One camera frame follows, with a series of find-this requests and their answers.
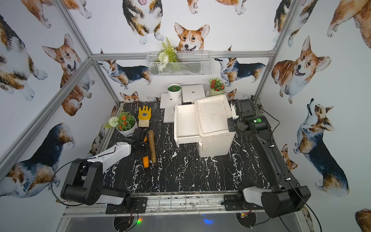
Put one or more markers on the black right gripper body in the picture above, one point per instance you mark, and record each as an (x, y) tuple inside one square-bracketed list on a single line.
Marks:
[(233, 124)]

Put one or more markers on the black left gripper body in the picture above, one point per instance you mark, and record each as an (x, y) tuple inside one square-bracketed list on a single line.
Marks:
[(142, 145)]

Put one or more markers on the gold brown microphone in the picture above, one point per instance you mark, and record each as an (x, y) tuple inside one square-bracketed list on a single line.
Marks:
[(151, 138)]

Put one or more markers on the orange microphone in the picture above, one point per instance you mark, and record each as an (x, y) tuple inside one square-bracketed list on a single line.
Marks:
[(146, 161)]

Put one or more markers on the white drawer cabinet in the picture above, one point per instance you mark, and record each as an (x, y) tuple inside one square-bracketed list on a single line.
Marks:
[(212, 114)]

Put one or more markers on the white top drawer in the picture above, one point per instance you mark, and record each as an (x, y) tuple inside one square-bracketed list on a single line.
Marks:
[(185, 125)]

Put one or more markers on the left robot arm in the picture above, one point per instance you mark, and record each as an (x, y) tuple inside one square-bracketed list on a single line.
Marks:
[(84, 181)]

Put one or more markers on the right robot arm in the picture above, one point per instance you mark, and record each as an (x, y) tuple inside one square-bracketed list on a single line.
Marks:
[(285, 194)]

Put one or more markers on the orange flower white pot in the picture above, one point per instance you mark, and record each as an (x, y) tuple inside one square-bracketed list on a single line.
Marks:
[(125, 123)]

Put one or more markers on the yellow work glove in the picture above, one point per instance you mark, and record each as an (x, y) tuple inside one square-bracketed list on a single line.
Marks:
[(144, 116)]

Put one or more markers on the red flower pot plant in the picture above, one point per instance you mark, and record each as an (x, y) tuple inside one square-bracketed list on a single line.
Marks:
[(216, 87)]

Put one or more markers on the white cup green top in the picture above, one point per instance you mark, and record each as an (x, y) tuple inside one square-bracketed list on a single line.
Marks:
[(174, 91)]

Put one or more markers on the white stepped display stand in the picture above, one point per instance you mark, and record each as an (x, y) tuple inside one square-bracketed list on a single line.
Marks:
[(190, 93)]

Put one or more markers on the green fern white flowers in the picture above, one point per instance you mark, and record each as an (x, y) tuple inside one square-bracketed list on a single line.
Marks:
[(167, 55)]

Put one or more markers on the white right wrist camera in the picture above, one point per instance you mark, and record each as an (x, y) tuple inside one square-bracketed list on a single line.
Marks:
[(234, 111)]

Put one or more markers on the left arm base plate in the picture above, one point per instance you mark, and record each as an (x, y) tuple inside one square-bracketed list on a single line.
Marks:
[(136, 204)]

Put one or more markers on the white wire wall basket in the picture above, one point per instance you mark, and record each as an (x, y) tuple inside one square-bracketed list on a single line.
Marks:
[(190, 64)]

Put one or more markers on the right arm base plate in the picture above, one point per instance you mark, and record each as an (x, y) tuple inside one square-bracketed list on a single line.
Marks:
[(235, 202)]

